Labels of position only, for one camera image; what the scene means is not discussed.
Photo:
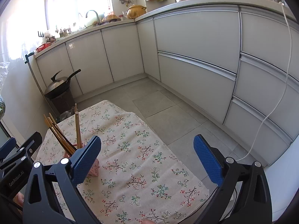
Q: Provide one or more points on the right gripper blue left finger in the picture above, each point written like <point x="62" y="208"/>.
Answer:
<point x="95" y="141"/>

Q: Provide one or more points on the white kitchen cabinets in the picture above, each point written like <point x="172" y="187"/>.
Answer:
<point x="237" y="64"/>

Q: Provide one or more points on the floral tablecloth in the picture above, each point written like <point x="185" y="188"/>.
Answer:
<point x="139" y="177"/>

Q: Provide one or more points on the light bamboo chopstick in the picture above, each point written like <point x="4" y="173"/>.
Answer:
<point x="79" y="133"/>

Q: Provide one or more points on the black chopstick gold band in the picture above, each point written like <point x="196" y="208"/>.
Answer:
<point x="67" y="146"/>

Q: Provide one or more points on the red basket on counter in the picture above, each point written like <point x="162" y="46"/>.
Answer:
<point x="42" y="47"/>

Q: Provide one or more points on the person's hand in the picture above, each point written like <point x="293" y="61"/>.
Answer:
<point x="146" y="221"/>

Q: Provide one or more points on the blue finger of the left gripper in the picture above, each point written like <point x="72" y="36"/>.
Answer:
<point x="7" y="148"/>

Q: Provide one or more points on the dark brown woven bin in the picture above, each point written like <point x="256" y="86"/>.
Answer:
<point x="64" y="102"/>

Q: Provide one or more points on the clear plastic bag on floor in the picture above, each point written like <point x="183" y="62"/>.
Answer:
<point x="65" y="115"/>

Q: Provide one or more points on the chrome sink faucet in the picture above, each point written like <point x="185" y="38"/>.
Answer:
<point x="92" y="18"/>

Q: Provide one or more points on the yellow ceramic pot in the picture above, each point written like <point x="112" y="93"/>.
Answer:
<point x="136" y="11"/>

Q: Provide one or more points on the pink perforated utensil basket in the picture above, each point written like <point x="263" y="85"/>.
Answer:
<point x="85" y="162"/>

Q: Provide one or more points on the black wok with lid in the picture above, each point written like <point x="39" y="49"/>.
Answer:
<point x="59" y="86"/>

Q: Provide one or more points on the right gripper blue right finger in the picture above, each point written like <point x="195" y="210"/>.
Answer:
<point x="211" y="159"/>

